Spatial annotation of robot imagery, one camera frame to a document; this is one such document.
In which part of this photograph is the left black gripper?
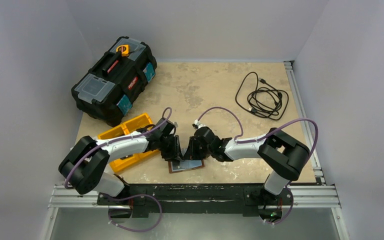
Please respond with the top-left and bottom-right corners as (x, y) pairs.
(157, 134), (184, 163)

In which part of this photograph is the brown leather card holder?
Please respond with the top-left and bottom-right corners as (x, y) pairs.
(168, 160), (205, 174)

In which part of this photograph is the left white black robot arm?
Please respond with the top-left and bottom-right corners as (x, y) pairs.
(58, 117), (179, 205)

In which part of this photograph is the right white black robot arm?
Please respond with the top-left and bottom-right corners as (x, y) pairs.
(181, 126), (314, 204)

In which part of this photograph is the yellow plastic divided bin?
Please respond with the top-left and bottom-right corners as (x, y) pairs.
(97, 113), (160, 173)

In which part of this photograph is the black plastic toolbox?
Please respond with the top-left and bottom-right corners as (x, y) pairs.
(71, 36), (158, 127)

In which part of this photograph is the orange tape measure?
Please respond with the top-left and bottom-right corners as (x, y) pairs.
(115, 44), (130, 57)

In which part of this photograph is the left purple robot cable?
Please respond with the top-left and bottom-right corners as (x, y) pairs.
(63, 106), (173, 233)

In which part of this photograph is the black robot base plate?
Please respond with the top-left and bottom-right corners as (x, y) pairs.
(97, 183), (294, 221)

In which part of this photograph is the black coiled usb cable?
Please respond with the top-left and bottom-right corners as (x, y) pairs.
(234, 71), (290, 121)

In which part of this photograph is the aluminium front frame rail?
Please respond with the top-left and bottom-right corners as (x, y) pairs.
(48, 183), (341, 208)

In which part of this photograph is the aluminium right side rail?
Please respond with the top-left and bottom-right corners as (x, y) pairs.
(283, 60), (326, 185)

